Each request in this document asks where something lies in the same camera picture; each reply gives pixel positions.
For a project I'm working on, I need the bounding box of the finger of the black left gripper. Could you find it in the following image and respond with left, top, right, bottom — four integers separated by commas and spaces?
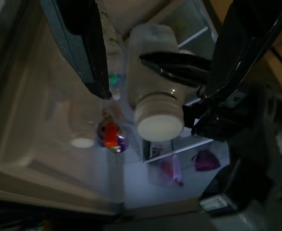
138, 52, 213, 89

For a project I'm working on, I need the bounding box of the white capped bottle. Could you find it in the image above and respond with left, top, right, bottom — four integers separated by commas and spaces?
69, 96, 96, 149

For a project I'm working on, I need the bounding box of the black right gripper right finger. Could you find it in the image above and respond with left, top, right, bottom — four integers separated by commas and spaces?
191, 0, 282, 143

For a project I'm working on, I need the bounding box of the silver two-door fridge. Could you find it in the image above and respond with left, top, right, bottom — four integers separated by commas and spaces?
0, 0, 228, 217

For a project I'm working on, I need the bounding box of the cloudy bottle with white cap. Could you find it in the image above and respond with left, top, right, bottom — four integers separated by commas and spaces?
127, 24, 188, 141

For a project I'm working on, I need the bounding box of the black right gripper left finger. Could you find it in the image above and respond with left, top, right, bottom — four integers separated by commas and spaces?
40, 0, 113, 101

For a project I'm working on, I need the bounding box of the clear bottle with green label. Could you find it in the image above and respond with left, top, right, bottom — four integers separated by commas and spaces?
107, 14, 127, 101

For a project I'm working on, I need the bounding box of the pink plastic packet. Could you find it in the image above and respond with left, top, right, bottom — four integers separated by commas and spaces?
158, 154, 184, 187

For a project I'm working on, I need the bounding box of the red purple snack packet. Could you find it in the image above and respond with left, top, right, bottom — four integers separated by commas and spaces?
97, 108, 130, 154

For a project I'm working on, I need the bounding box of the purple plastic item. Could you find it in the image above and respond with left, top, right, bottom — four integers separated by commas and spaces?
191, 149, 221, 172

